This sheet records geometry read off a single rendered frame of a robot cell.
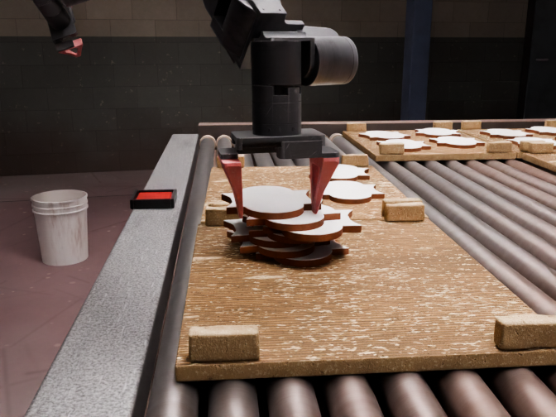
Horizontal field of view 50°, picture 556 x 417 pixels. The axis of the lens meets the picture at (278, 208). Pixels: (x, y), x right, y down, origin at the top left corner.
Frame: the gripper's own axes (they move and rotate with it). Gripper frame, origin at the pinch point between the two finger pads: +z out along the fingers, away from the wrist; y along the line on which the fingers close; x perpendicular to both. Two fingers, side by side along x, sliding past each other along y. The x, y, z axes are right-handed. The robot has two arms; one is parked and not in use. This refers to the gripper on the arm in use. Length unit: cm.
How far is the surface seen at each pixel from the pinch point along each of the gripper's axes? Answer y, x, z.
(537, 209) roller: 50, 22, 9
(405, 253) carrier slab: 16.2, -0.8, 6.7
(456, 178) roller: 47, 47, 8
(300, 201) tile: 3.3, 2.2, -0.2
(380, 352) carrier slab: 4.3, -24.5, 6.9
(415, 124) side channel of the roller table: 66, 111, 5
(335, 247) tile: 7.4, 0.3, 5.6
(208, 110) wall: 30, 524, 37
